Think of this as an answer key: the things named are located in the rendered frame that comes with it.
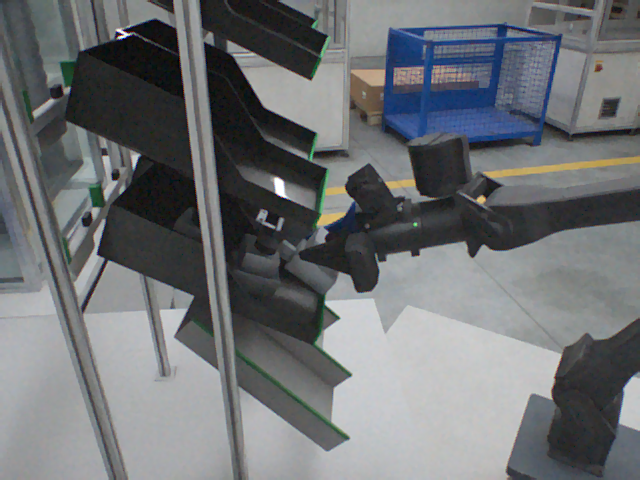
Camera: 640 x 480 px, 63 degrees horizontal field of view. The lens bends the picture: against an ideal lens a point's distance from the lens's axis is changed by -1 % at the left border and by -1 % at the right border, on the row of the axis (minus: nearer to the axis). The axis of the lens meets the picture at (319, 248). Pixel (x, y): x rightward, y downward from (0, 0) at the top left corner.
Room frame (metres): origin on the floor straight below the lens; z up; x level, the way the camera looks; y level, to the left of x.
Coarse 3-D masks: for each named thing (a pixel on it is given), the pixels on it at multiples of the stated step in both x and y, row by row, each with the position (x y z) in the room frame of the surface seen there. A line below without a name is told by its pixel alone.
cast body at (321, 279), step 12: (324, 228) 0.61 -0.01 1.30; (312, 240) 0.58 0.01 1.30; (324, 240) 0.58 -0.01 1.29; (288, 252) 0.59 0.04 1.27; (288, 264) 0.58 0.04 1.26; (300, 264) 0.57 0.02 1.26; (312, 264) 0.57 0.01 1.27; (300, 276) 0.57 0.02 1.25; (312, 276) 0.57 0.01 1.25; (324, 276) 0.57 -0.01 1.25; (336, 276) 0.58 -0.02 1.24; (312, 288) 0.57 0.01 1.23; (324, 288) 0.57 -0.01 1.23
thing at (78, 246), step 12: (204, 36) 0.55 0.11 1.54; (48, 108) 0.55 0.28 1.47; (60, 108) 0.58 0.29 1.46; (36, 120) 0.51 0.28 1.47; (48, 120) 0.54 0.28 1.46; (36, 132) 0.51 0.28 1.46; (120, 168) 0.79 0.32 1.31; (120, 180) 0.74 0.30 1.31; (108, 192) 0.69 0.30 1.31; (108, 204) 0.67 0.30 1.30; (96, 216) 0.62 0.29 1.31; (84, 228) 0.58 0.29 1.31; (96, 228) 0.60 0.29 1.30; (84, 240) 0.56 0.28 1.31; (72, 252) 0.52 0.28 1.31; (72, 264) 0.51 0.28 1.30
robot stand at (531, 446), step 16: (544, 400) 0.54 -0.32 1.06; (528, 416) 0.51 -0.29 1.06; (544, 416) 0.51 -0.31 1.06; (528, 432) 0.48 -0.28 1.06; (544, 432) 0.48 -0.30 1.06; (624, 432) 0.48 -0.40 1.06; (528, 448) 0.46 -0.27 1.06; (544, 448) 0.46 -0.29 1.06; (624, 448) 0.46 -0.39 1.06; (512, 464) 0.43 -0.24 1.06; (528, 464) 0.43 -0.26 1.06; (544, 464) 0.43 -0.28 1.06; (560, 464) 0.43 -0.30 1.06; (608, 464) 0.43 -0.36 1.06; (624, 464) 0.43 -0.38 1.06
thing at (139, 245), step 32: (128, 192) 0.57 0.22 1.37; (160, 192) 0.65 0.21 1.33; (192, 192) 0.65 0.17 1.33; (128, 224) 0.52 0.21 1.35; (160, 224) 0.52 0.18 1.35; (224, 224) 0.64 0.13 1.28; (128, 256) 0.52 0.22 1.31; (160, 256) 0.52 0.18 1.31; (192, 256) 0.52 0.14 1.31; (224, 256) 0.62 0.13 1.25; (192, 288) 0.52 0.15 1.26; (288, 288) 0.60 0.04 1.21; (256, 320) 0.51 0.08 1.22; (288, 320) 0.51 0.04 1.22; (320, 320) 0.53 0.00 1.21
